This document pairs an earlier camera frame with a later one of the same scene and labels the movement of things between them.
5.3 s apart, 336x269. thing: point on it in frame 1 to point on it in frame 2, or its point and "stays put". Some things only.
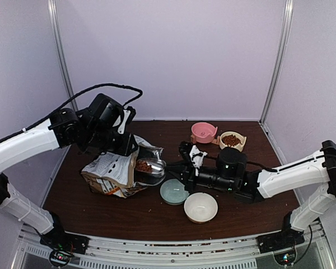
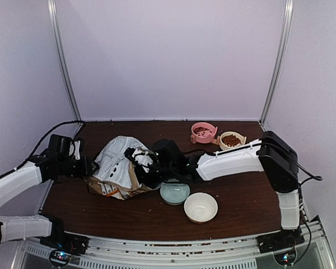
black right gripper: x=188 y=175 to x=142 y=179
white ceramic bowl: x=200 y=207 stays put
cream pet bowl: x=232 y=139 stays put
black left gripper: x=124 y=148 to x=86 y=169
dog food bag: x=113 y=174 stays put
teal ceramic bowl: x=172 y=191 stays put
